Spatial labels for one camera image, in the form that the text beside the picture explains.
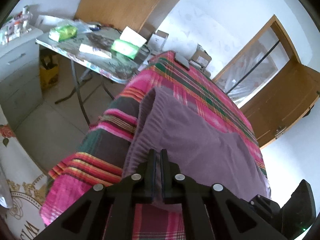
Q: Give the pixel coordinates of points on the green white tissue box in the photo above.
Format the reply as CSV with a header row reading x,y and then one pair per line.
x,y
125,48

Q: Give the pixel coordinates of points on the folding side table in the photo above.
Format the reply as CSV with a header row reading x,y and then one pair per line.
x,y
119,69

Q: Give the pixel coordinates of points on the purple fleece garment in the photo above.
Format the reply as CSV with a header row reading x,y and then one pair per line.
x,y
201,151

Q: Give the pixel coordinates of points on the brown cardboard box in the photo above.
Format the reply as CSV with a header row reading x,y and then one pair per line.
x,y
201,57

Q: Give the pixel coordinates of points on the wooden door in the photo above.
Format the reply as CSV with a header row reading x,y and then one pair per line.
x,y
285,99

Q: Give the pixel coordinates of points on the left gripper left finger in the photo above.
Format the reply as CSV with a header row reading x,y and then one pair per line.
x,y
107,212

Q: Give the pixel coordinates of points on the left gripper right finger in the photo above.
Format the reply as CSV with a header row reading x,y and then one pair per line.
x,y
213,212

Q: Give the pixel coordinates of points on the white small box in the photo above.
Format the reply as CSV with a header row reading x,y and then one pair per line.
x,y
157,41

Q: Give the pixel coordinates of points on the floral white bedding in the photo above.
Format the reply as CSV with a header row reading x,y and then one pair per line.
x,y
23,187

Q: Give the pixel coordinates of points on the green tissue pack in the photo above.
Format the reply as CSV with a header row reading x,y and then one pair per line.
x,y
62,33

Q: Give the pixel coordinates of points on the white drawer cabinet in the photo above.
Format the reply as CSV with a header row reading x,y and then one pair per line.
x,y
20,77

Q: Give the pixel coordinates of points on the wooden wardrobe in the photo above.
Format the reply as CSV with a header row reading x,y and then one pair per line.
x,y
118,13

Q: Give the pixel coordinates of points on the pink plaid bed cover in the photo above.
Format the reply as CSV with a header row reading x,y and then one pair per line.
x,y
101,156

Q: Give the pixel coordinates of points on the white tube package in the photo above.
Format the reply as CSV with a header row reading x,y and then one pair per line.
x,y
95,51

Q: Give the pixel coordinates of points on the black smartphone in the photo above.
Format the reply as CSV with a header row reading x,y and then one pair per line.
x,y
182,61

